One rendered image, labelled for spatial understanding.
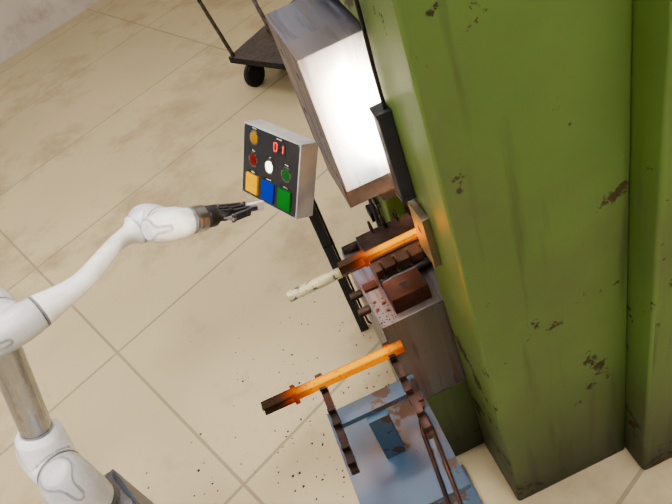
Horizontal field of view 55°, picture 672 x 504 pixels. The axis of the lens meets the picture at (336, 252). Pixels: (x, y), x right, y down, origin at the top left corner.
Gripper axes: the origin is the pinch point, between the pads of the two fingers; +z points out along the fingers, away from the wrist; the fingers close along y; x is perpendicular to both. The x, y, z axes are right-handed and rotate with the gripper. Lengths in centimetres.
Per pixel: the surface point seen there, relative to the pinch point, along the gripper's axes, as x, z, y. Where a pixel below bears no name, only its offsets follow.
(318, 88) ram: 54, -27, 59
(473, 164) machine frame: 47, -20, 100
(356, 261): -4.2, 6.4, 45.5
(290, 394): -28, -31, 62
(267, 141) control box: 18.6, 13.2, -11.8
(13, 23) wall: -21, 122, -624
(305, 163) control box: 15.4, 15.8, 7.0
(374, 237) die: 0.3, 17.1, 42.2
